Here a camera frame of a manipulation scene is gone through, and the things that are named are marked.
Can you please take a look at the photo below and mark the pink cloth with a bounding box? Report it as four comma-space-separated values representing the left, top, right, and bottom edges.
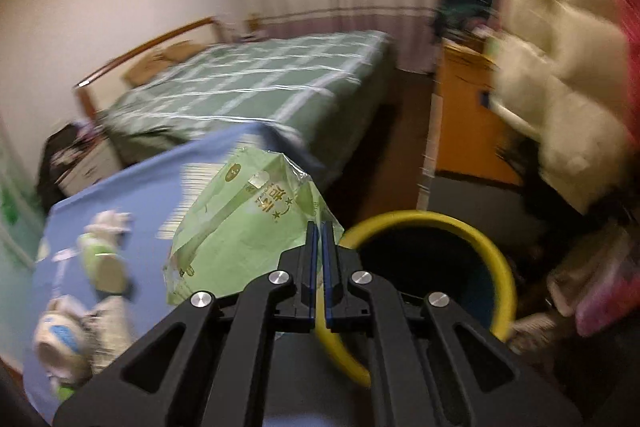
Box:
547, 227, 640, 339

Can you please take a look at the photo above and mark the white nightstand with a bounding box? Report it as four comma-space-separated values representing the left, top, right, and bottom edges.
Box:
55, 138, 123, 200

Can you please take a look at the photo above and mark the green plastic bag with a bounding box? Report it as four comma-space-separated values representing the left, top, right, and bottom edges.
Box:
164, 147, 346, 308

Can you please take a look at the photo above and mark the cream puffer jacket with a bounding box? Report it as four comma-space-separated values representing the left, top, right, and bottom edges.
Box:
492, 0, 632, 215

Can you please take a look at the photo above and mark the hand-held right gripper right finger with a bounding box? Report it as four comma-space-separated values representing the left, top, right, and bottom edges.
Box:
320, 221, 583, 427

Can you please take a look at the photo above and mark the dark clothes pile on cabinet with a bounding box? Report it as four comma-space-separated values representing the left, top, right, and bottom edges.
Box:
432, 0, 502, 44

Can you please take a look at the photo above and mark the blue printed tablecloth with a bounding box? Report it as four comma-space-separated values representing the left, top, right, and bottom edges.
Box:
25, 122, 328, 427

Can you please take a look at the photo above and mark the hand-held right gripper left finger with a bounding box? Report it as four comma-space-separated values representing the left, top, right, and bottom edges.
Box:
52, 221, 321, 427

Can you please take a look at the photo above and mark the yellow rimmed blue trash bin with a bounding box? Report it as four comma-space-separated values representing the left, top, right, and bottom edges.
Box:
315, 209, 517, 388

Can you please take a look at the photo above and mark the dark clothes pile on nightstand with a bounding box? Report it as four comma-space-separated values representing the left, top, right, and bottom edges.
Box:
39, 121, 108, 208

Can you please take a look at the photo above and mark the brown pillow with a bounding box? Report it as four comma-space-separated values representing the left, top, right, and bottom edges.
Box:
159, 41, 201, 62
122, 56, 171, 85

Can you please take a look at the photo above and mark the bed with green quilt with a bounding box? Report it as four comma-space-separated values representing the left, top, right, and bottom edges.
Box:
100, 31, 398, 195

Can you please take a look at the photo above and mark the wooden bed headboard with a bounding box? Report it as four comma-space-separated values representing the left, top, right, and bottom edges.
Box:
74, 17, 226, 122

